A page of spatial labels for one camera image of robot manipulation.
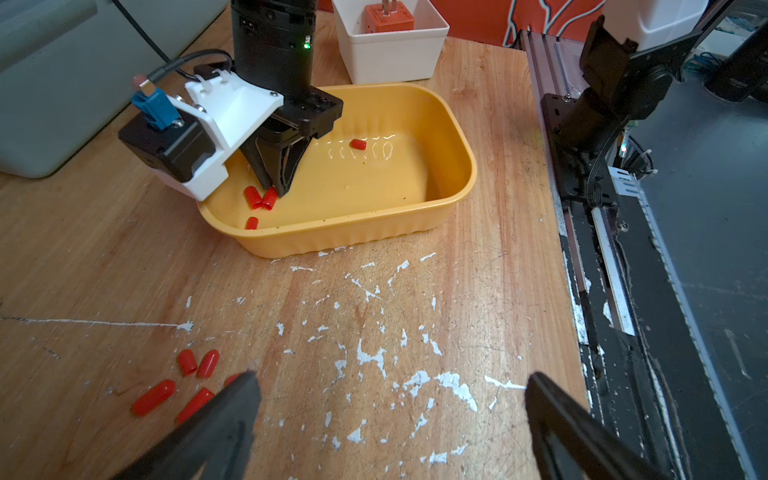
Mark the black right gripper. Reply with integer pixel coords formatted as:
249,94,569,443
193,1,343,197

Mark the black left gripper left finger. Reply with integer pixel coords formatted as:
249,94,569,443
114,370,261,479

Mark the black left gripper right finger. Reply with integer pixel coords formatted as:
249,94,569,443
524,372,668,479

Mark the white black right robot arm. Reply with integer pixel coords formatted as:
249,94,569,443
183,1,703,200

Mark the orange block in white box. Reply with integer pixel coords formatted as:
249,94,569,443
363,1,415,33

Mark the small white plastic box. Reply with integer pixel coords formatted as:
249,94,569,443
332,0,450,84

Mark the grey plastic storage box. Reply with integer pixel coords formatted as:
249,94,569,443
1,1,226,178

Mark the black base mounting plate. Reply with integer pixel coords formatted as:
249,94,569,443
519,31,755,479

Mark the yellow plastic tray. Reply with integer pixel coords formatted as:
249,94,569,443
198,83,477,259

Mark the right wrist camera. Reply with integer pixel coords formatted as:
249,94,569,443
118,70,284,201

